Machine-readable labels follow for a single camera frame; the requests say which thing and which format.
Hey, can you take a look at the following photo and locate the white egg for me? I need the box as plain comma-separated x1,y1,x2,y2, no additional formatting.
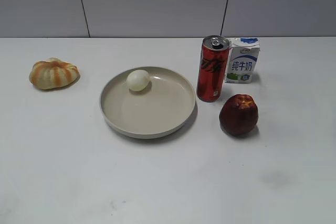
126,70,150,92

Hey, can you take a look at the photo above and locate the beige round plate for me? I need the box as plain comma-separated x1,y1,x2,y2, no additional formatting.
100,66,196,140

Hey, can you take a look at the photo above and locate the red cola can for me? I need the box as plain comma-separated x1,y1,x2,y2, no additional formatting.
196,35,230,102

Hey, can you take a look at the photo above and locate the dark red apple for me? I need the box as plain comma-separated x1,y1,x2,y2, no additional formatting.
219,94,259,136

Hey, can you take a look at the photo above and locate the white blue milk carton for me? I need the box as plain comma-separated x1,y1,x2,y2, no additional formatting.
224,37,260,83

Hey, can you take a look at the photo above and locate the striped bread bun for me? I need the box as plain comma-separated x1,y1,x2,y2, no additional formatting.
29,58,80,90

